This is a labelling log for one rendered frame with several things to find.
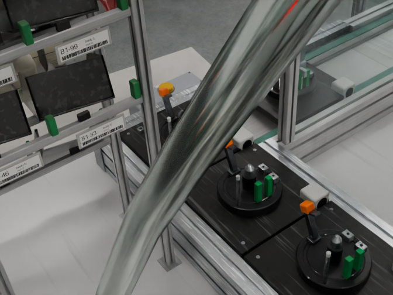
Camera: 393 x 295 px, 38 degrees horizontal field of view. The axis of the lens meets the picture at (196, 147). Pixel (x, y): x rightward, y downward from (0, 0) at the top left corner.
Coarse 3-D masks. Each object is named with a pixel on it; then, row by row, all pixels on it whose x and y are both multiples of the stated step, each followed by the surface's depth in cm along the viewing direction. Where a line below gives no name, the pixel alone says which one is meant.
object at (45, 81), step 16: (80, 64) 94; (96, 64) 95; (32, 80) 91; (48, 80) 92; (64, 80) 93; (80, 80) 94; (96, 80) 95; (32, 96) 92; (48, 96) 93; (64, 96) 94; (80, 96) 95; (96, 96) 96; (112, 96) 97; (32, 112) 101; (48, 112) 93; (64, 112) 94
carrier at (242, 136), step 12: (180, 108) 150; (168, 120) 130; (120, 132) 144; (132, 132) 143; (168, 132) 139; (240, 132) 138; (132, 144) 140; (144, 144) 140; (240, 144) 136; (252, 144) 138; (144, 156) 136
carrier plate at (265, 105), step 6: (264, 102) 150; (270, 102) 149; (276, 102) 149; (258, 108) 149; (264, 108) 148; (270, 108) 148; (276, 108) 147; (264, 114) 148; (270, 114) 146; (276, 114) 146; (276, 120) 145
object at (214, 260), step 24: (264, 144) 139; (144, 168) 134; (336, 192) 125; (192, 216) 122; (360, 216) 120; (192, 240) 118; (216, 240) 117; (384, 240) 114; (192, 264) 124; (216, 264) 113; (240, 264) 112; (216, 288) 119; (240, 288) 108; (264, 288) 107
